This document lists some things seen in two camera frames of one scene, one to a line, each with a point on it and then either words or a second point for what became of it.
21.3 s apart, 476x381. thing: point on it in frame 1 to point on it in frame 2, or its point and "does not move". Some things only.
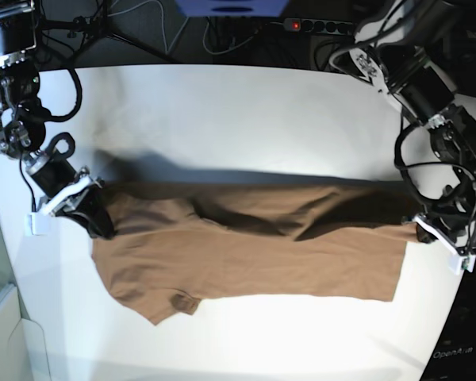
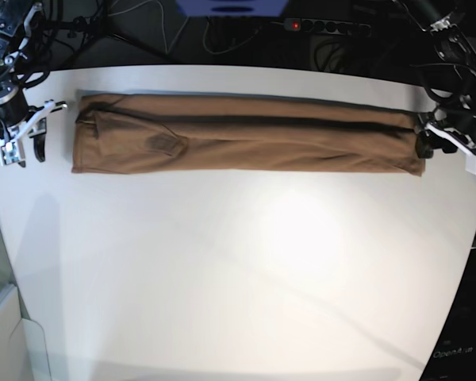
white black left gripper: (64, 190) to (10, 117)
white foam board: (14, 347) does not move
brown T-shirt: (178, 242) to (129, 132)
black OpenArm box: (464, 351) does not move
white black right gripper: (454, 221) to (470, 132)
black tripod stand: (99, 27) does not move
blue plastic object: (232, 8) does not move
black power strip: (314, 25) does not move
